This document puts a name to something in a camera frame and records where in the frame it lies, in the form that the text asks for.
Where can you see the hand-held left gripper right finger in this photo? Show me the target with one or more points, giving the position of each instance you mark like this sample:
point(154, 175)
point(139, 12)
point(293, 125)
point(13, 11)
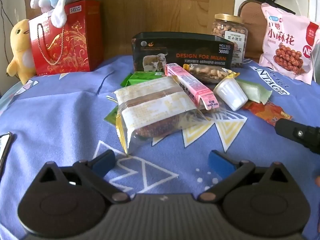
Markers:
point(221, 162)

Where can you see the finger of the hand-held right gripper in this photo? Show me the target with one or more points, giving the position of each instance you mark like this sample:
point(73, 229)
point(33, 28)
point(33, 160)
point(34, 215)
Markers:
point(297, 132)

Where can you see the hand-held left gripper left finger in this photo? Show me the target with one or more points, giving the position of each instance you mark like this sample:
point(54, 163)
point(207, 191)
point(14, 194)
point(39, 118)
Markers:
point(103, 163)

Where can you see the clear bag of brown cakes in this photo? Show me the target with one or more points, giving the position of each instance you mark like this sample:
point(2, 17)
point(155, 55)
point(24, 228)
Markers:
point(150, 105)

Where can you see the pink stick snack packet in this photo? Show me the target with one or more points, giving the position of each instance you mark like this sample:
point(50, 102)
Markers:
point(190, 85)

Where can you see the black box with sheep print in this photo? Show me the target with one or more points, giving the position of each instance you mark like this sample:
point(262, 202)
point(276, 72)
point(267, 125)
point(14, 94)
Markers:
point(190, 47)

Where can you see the orange snack packet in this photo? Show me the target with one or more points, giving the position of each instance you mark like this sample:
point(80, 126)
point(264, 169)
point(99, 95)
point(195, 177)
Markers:
point(267, 111)

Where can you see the small green snack packet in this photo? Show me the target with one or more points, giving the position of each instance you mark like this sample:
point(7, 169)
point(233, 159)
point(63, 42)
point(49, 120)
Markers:
point(112, 116)

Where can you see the pale green snack packet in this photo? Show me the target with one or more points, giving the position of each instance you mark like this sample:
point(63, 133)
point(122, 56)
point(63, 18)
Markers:
point(255, 92)

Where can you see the blue printed blanket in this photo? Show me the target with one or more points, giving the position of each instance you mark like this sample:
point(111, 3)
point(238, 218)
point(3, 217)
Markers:
point(62, 117)

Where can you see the white jelly cup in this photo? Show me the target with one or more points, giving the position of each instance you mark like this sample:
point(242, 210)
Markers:
point(231, 93)

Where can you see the clear peanut packet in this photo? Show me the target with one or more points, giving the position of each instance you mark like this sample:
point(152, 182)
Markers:
point(210, 73)

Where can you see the pink bag of fried twists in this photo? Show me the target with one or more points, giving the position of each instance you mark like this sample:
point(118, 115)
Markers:
point(282, 37)

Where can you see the smartphone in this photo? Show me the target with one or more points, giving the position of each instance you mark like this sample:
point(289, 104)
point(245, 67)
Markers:
point(3, 147)

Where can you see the brown chair back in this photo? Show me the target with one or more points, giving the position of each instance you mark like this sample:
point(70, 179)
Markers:
point(250, 25)

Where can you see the red gift bag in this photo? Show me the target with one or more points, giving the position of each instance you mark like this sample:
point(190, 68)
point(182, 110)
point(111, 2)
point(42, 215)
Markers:
point(75, 45)

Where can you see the clear jar of nuts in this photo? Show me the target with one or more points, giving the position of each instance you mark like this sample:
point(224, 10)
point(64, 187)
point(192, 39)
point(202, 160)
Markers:
point(225, 28)

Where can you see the yellow plush duck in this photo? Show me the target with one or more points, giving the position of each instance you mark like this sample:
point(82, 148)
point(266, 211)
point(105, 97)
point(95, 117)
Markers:
point(21, 45)

